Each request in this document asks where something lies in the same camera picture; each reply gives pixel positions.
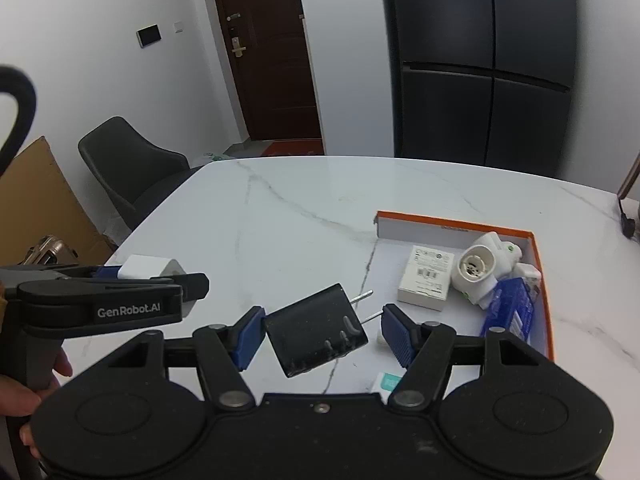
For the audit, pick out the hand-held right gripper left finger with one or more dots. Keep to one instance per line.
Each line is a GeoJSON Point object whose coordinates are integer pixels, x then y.
{"type": "Point", "coordinates": [247, 337]}

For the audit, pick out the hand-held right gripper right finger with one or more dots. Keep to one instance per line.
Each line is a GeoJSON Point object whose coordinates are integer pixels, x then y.
{"type": "Point", "coordinates": [397, 335]}

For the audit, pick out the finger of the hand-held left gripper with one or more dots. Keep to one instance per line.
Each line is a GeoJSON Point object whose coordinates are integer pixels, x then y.
{"type": "Point", "coordinates": [107, 272]}
{"type": "Point", "coordinates": [192, 285]}

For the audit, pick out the white charger cube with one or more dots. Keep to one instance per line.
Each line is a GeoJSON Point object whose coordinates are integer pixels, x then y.
{"type": "Point", "coordinates": [145, 266]}

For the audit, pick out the teal bandage box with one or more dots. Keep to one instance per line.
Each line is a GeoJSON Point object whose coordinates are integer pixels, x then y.
{"type": "Point", "coordinates": [387, 384]}

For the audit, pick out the black power adapter plug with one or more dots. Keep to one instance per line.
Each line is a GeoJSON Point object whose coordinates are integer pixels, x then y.
{"type": "Point", "coordinates": [310, 325]}

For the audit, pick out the small white box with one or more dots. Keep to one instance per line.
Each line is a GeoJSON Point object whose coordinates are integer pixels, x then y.
{"type": "Point", "coordinates": [425, 275]}

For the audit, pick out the orange-edged cardboard box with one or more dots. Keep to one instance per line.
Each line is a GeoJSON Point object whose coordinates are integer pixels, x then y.
{"type": "Point", "coordinates": [440, 237]}

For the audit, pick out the person's left hand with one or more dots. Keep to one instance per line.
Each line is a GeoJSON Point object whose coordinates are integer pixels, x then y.
{"type": "Point", "coordinates": [20, 395]}

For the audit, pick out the gold metallic object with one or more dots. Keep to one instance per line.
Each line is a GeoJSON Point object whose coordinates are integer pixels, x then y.
{"type": "Point", "coordinates": [47, 250]}

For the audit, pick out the brown cardboard sheet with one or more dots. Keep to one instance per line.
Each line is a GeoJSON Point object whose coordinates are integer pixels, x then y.
{"type": "Point", "coordinates": [40, 200]}

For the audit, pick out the white lamp socket adapter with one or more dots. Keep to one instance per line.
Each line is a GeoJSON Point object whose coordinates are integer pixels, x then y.
{"type": "Point", "coordinates": [480, 270]}

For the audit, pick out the black chair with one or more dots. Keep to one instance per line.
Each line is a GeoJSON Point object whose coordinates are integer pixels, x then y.
{"type": "Point", "coordinates": [135, 170]}

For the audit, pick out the blue packet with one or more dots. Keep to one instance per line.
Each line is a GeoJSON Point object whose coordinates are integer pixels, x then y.
{"type": "Point", "coordinates": [510, 310]}

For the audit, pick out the white plug adapter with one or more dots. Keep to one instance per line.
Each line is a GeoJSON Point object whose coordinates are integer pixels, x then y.
{"type": "Point", "coordinates": [529, 277]}

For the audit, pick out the red doormat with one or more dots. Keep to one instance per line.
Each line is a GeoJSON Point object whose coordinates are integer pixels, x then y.
{"type": "Point", "coordinates": [292, 148]}

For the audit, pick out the black refrigerator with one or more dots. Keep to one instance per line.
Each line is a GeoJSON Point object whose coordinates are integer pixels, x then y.
{"type": "Point", "coordinates": [450, 110]}

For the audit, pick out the brown wooden door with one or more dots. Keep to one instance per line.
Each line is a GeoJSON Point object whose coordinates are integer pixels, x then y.
{"type": "Point", "coordinates": [270, 60]}

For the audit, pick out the brass door lock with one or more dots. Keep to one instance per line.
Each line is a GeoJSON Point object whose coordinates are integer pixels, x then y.
{"type": "Point", "coordinates": [235, 42]}

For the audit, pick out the brown slanted pole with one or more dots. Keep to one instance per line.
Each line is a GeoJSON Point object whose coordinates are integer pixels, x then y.
{"type": "Point", "coordinates": [630, 175]}

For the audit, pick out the black wall panel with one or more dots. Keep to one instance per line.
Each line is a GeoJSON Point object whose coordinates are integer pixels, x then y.
{"type": "Point", "coordinates": [149, 35]}

